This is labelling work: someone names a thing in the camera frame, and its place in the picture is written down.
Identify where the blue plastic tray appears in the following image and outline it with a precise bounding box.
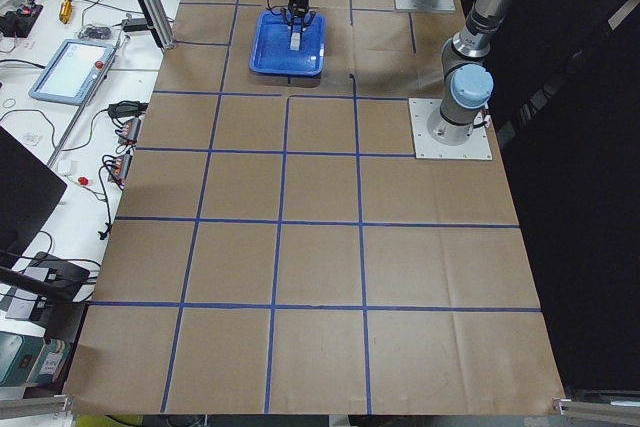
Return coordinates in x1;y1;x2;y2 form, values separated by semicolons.
249;11;326;77

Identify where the teach pendant tablet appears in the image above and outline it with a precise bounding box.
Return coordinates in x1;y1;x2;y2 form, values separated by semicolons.
29;39;116;107

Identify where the yellow tool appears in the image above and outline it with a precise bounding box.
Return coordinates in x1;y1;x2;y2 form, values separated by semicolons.
59;0;73;25

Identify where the black laptop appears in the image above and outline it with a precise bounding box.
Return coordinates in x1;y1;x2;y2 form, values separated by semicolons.
0;128;67;268

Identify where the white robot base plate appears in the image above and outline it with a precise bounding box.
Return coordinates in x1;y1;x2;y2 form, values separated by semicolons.
408;98;493;161

